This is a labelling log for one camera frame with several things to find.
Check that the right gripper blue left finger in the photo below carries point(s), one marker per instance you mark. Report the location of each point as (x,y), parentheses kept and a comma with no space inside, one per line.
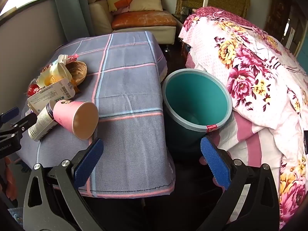
(85,161)

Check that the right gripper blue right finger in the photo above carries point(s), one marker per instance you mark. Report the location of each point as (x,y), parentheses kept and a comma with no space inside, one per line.
(217,165)

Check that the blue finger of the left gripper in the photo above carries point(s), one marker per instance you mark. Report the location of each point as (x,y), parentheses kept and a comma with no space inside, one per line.
(9,115)
(24,124)

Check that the white medicine box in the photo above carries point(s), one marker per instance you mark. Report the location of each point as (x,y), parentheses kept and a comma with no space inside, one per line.
(61,90)

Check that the teal plastic trash bin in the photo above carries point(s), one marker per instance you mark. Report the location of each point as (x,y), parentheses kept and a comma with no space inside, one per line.
(195,103)

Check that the white medicine bottle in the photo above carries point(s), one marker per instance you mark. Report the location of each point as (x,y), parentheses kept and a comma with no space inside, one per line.
(45,122)

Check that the red snack packet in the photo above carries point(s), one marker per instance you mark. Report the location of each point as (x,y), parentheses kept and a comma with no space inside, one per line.
(32,89)

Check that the pink paper cup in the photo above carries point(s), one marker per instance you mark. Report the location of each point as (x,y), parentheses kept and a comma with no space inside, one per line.
(79,118)

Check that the pink floral bed quilt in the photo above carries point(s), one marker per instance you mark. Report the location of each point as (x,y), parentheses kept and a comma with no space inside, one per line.
(268,89)

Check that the yellow cream snack wrapper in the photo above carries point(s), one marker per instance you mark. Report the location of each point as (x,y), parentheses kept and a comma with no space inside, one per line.
(54,73)

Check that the brown coconut shell bowl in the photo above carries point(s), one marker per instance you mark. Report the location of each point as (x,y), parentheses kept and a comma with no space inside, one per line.
(78,70)

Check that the grey plaid tablecloth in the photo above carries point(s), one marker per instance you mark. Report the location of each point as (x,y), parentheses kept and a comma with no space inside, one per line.
(123,80)

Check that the cream sofa chair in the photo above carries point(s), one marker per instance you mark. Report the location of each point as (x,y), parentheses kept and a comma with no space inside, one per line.
(111,16)

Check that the grey-blue curtain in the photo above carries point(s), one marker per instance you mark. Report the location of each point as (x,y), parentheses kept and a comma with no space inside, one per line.
(75,18)

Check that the orange leather seat cushion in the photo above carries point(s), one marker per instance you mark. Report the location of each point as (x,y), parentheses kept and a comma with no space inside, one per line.
(142,19)

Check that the dark wooden door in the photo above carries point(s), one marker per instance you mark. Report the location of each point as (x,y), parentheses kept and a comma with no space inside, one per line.
(277,18)

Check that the beige pillow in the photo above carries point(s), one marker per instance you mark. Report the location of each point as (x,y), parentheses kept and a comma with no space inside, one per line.
(145,5)

